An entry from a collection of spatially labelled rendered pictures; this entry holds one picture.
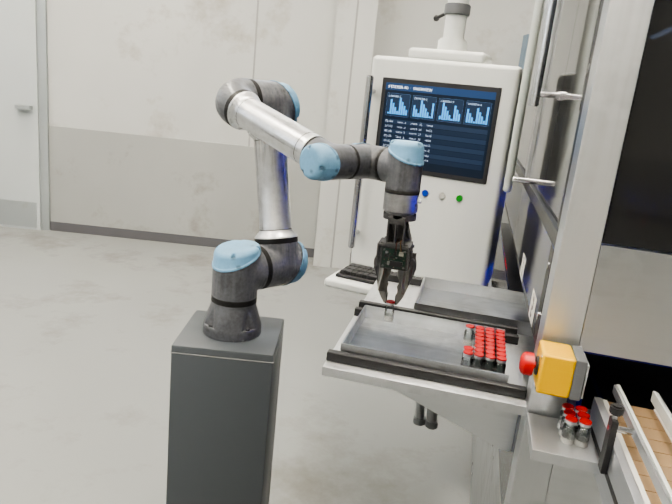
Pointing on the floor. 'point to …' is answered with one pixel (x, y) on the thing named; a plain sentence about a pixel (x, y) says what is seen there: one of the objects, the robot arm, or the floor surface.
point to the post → (584, 214)
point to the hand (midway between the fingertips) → (391, 297)
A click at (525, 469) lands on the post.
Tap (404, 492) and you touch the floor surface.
